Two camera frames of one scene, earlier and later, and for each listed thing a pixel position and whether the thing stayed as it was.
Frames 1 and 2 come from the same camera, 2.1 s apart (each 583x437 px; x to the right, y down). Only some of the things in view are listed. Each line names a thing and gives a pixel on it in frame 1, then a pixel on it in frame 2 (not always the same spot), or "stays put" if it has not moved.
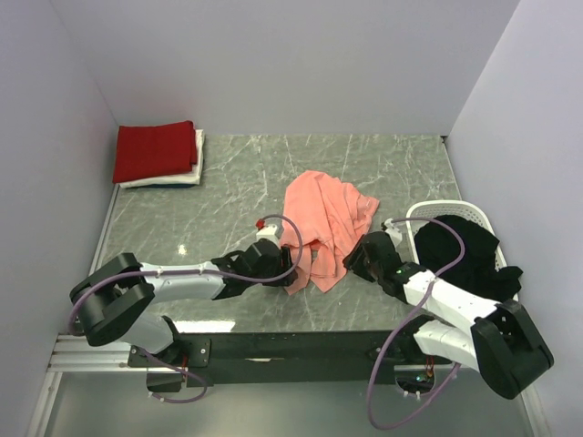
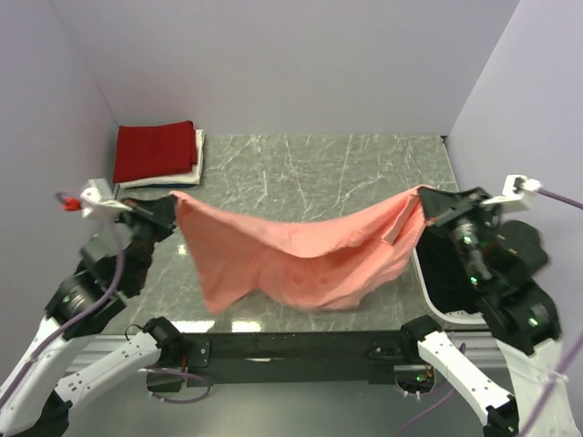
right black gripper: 353,260 to 442,204
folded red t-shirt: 151,151 stays put
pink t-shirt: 332,215 to 245,261
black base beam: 210,359 stays put
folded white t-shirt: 190,177 stays put
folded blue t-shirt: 169,186 stays put
